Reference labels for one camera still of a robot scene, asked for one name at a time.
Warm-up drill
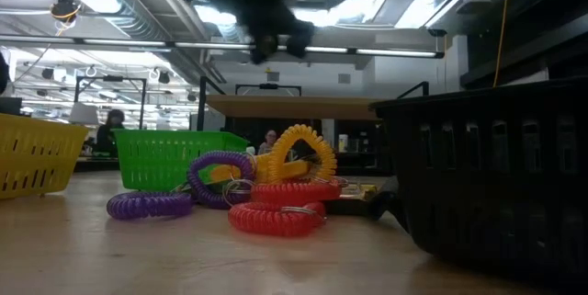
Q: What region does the silver round ventilation duct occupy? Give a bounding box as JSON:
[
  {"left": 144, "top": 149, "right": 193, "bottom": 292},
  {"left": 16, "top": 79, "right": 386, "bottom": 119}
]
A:
[{"left": 40, "top": 0, "right": 171, "bottom": 41}]

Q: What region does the black monitor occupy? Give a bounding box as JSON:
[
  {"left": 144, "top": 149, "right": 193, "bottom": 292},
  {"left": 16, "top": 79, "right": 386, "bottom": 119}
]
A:
[{"left": 0, "top": 96, "right": 23, "bottom": 117}]

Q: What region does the yellow green crayon box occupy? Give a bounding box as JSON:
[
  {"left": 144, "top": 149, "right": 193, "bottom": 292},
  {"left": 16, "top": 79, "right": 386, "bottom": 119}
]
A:
[{"left": 321, "top": 177, "right": 399, "bottom": 221}]

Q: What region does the yellow plastic basket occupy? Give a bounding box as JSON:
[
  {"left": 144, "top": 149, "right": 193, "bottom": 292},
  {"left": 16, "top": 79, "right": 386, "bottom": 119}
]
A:
[{"left": 0, "top": 112, "right": 91, "bottom": 201}]

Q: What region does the white shade background lamp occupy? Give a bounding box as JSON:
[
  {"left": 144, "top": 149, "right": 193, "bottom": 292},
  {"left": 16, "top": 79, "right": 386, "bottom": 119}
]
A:
[{"left": 68, "top": 101, "right": 100, "bottom": 127}]

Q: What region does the orange coil wristband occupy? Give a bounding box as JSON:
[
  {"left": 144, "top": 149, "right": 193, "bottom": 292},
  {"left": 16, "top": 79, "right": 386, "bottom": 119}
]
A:
[
  {"left": 227, "top": 199, "right": 329, "bottom": 239},
  {"left": 250, "top": 178, "right": 350, "bottom": 206}
]

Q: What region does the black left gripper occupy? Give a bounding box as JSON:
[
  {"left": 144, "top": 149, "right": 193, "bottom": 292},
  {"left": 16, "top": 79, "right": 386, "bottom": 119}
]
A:
[{"left": 232, "top": 0, "right": 318, "bottom": 65}]

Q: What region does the wooden shelf riser black frame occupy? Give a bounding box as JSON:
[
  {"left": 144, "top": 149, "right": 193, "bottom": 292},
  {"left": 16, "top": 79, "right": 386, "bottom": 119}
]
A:
[{"left": 197, "top": 75, "right": 431, "bottom": 131}]

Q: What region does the dark diagonal beam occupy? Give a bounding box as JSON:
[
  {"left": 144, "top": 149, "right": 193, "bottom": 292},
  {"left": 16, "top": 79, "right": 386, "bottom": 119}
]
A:
[{"left": 458, "top": 0, "right": 588, "bottom": 90}]

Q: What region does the black plastic basket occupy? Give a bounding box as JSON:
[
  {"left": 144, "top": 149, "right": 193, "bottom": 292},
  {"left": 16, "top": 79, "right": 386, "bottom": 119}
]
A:
[{"left": 368, "top": 76, "right": 588, "bottom": 285}]

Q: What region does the black ceiling cable reel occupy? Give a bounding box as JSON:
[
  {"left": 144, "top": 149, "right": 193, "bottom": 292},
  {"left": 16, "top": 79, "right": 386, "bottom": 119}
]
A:
[{"left": 49, "top": 0, "right": 84, "bottom": 25}]

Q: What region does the green plastic basket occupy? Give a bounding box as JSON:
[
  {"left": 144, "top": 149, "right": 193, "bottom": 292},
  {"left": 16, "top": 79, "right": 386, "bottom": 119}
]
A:
[{"left": 112, "top": 129, "right": 252, "bottom": 193}]

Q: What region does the long linear ceiling light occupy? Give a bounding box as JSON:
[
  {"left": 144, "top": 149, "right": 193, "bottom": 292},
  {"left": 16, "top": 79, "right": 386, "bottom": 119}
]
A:
[{"left": 0, "top": 35, "right": 446, "bottom": 60}]

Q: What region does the black aluminium table frame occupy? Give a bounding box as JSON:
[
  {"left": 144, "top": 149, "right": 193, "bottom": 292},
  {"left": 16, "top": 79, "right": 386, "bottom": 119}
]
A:
[{"left": 73, "top": 155, "right": 119, "bottom": 173}]

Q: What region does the black background rig frame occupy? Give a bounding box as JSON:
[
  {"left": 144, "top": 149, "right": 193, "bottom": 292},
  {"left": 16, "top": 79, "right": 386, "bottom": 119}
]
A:
[
  {"left": 234, "top": 83, "right": 303, "bottom": 98},
  {"left": 73, "top": 74, "right": 148, "bottom": 130}
]

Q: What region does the yellow hanging cord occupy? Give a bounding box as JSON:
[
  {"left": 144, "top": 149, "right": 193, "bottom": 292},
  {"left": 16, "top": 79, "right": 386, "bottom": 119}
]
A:
[{"left": 492, "top": 0, "right": 515, "bottom": 88}]

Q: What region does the purple coil wristband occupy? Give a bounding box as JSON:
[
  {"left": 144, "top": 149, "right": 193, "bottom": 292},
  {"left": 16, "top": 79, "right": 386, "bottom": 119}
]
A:
[
  {"left": 186, "top": 150, "right": 257, "bottom": 210},
  {"left": 106, "top": 190, "right": 195, "bottom": 221}
]

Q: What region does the person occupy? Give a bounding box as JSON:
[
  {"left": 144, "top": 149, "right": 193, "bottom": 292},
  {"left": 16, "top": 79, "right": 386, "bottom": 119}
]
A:
[
  {"left": 95, "top": 108, "right": 127, "bottom": 157},
  {"left": 256, "top": 129, "right": 279, "bottom": 156}
]

